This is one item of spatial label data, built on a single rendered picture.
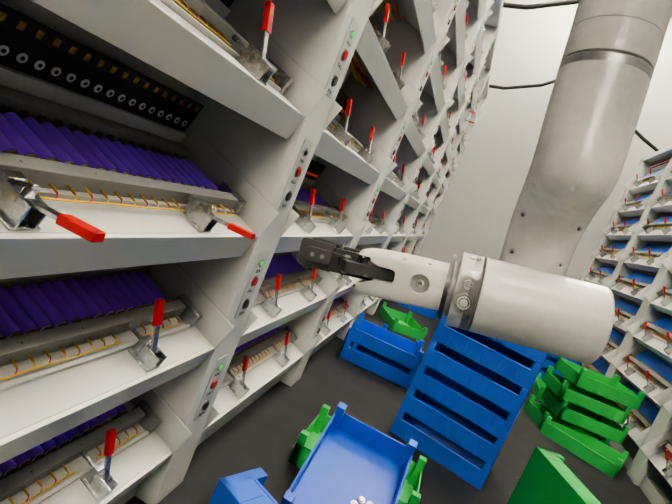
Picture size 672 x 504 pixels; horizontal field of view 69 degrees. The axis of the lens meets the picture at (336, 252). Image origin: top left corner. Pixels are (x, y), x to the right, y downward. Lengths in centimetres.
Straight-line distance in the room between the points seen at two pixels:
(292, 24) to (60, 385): 59
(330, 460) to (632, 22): 97
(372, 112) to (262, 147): 74
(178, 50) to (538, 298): 42
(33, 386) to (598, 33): 68
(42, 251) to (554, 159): 48
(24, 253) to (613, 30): 57
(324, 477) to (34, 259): 84
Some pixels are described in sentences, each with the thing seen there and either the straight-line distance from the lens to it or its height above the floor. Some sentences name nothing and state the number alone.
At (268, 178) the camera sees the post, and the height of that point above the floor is 60.
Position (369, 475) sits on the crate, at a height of 7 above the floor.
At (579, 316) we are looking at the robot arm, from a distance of 54.
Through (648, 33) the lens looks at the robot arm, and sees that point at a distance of 60.
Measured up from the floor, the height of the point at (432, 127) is 101.
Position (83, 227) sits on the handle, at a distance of 39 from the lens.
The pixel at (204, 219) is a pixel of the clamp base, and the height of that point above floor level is 53.
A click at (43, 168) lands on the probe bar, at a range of 48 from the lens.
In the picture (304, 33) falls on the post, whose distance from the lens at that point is 82.
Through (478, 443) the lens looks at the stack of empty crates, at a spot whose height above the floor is 12.
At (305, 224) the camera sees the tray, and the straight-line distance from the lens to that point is 104.
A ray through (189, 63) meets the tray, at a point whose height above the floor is 69.
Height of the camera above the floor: 64
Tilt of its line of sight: 8 degrees down
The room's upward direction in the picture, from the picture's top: 23 degrees clockwise
